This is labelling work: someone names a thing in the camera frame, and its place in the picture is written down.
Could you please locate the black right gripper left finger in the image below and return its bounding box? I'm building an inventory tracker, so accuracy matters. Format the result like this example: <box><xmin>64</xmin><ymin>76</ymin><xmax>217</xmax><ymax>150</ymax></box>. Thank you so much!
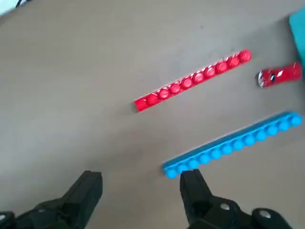
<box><xmin>0</xmin><ymin>170</ymin><xmax>103</xmax><ymax>229</ymax></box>

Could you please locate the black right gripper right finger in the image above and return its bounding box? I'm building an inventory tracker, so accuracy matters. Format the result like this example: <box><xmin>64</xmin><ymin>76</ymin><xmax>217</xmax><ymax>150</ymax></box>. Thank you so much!
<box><xmin>180</xmin><ymin>169</ymin><xmax>293</xmax><ymax>229</ymax></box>

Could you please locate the red toy car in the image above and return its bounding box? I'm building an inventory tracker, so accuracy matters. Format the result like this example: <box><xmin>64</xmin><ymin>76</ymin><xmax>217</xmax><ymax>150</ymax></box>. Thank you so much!
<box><xmin>255</xmin><ymin>61</ymin><xmax>303</xmax><ymax>89</ymax></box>

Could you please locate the blue studded block strip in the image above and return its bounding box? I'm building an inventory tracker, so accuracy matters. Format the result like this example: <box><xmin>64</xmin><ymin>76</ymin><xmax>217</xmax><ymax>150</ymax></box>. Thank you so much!
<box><xmin>162</xmin><ymin>111</ymin><xmax>304</xmax><ymax>179</ymax></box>

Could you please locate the red studded block strip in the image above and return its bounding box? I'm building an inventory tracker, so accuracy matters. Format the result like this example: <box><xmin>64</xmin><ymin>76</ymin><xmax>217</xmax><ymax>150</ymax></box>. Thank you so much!
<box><xmin>133</xmin><ymin>49</ymin><xmax>253</xmax><ymax>113</ymax></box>

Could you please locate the light blue plastic bin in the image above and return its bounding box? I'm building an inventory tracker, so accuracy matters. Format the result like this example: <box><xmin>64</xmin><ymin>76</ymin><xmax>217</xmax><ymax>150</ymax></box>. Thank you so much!
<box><xmin>288</xmin><ymin>6</ymin><xmax>305</xmax><ymax>62</ymax></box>

